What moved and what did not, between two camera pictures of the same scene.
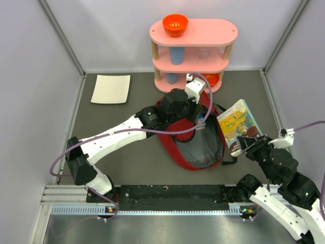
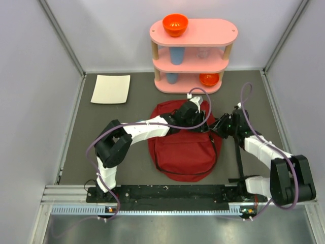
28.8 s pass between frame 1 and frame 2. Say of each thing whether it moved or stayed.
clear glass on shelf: stayed
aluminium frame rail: stayed
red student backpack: moved
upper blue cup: stayed
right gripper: moved
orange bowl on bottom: stayed
